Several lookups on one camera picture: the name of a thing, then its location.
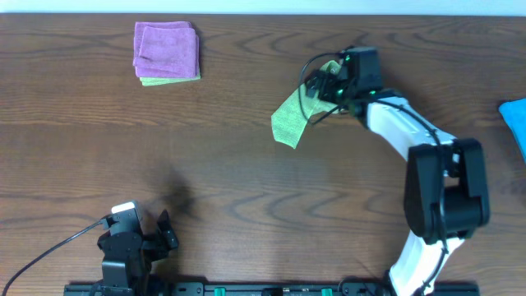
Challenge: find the black cable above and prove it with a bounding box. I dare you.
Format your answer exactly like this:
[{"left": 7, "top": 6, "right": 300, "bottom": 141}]
[
  {"left": 297, "top": 51, "right": 449, "bottom": 296},
  {"left": 1, "top": 220, "right": 108, "bottom": 296}
]

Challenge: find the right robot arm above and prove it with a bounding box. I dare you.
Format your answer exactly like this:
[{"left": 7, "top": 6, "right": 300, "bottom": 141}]
[{"left": 298, "top": 66, "right": 490, "bottom": 295}]

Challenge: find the right black cable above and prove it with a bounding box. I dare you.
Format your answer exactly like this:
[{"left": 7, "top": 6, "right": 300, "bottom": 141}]
[{"left": 297, "top": 51, "right": 449, "bottom": 296}]

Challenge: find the left black cable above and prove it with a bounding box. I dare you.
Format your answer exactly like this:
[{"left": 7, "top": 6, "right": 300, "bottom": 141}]
[{"left": 1, "top": 220, "right": 108, "bottom": 296}]

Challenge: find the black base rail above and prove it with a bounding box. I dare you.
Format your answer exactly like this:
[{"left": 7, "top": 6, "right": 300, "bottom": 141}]
[{"left": 63, "top": 281, "right": 481, "bottom": 296}]

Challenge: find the green microfiber cloth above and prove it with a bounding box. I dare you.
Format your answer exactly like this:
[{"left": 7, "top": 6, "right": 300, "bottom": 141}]
[{"left": 271, "top": 83, "right": 339, "bottom": 149}]

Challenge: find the folded green cloth under purple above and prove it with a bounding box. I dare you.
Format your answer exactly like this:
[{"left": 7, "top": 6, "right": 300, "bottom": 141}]
[{"left": 140, "top": 75, "right": 201, "bottom": 86}]

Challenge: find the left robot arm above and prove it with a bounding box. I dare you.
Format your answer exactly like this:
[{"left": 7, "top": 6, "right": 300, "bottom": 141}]
[{"left": 97, "top": 208, "right": 178, "bottom": 296}]

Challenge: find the blue cloth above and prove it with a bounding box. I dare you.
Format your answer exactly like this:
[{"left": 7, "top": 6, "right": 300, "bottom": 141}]
[{"left": 498, "top": 98, "right": 526, "bottom": 160}]

